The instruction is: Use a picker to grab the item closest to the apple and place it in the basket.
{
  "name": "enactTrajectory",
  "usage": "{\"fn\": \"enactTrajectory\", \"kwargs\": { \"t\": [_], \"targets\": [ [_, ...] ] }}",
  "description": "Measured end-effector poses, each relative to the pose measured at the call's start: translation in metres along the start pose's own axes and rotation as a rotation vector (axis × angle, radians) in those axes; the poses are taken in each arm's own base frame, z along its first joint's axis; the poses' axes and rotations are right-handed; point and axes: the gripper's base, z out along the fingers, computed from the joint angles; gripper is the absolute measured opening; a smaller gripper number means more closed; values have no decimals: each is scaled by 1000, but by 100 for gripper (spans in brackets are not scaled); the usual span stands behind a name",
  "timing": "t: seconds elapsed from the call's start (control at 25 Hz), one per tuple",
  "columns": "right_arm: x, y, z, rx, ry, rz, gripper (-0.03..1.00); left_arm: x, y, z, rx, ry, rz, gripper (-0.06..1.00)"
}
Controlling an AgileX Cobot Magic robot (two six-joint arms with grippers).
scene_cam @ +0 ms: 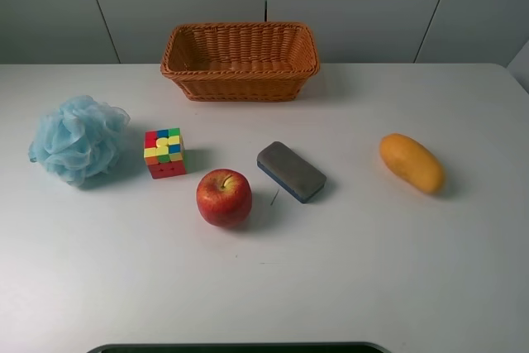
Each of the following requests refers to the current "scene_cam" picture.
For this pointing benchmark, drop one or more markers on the red apple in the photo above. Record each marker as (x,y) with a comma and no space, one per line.
(224,198)

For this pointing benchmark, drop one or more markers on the grey blue whiteboard eraser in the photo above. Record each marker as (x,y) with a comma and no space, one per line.
(292,172)

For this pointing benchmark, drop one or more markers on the yellow orange mango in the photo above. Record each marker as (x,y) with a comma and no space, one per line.
(412,162)

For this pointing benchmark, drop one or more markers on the orange wicker basket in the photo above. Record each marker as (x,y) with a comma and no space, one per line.
(266,61)

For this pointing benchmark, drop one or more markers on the multicoloured puzzle cube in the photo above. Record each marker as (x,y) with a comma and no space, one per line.
(164,153)

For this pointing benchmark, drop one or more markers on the blue mesh bath loofah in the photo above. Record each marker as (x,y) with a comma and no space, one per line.
(80,139)

